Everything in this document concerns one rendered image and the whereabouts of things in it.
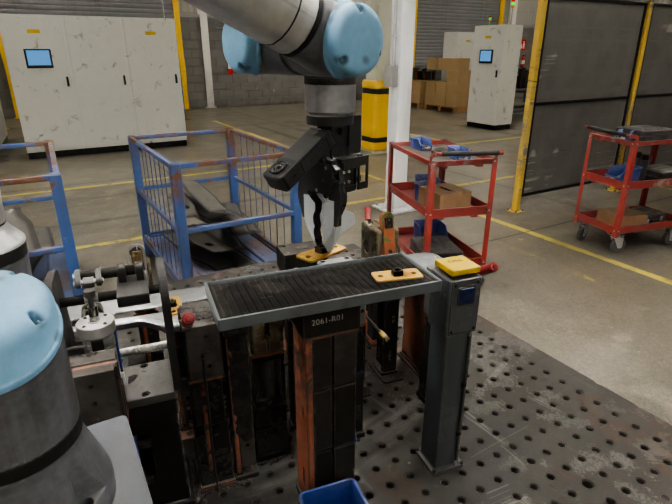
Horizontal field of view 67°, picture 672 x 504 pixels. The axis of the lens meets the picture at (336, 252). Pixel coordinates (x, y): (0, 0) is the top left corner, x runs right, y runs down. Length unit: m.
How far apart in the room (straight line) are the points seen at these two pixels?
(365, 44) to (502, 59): 10.58
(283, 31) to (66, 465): 0.45
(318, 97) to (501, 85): 10.50
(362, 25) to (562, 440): 1.03
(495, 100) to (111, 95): 7.15
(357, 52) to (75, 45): 8.43
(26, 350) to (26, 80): 8.47
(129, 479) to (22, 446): 0.15
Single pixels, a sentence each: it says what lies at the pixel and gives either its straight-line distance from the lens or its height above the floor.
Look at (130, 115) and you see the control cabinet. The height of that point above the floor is 0.56.
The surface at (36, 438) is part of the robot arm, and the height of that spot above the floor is 1.22.
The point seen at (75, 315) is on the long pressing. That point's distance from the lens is 1.21.
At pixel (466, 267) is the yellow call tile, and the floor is 1.16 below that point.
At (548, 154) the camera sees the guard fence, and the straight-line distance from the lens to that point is 5.74.
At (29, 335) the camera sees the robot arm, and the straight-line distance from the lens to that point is 0.48.
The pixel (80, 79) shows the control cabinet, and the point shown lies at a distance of 8.94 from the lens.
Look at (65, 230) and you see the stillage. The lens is 2.99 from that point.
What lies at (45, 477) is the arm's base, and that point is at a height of 1.18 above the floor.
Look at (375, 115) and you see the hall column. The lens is 8.17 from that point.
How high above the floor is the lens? 1.52
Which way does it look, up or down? 22 degrees down
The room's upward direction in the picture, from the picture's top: straight up
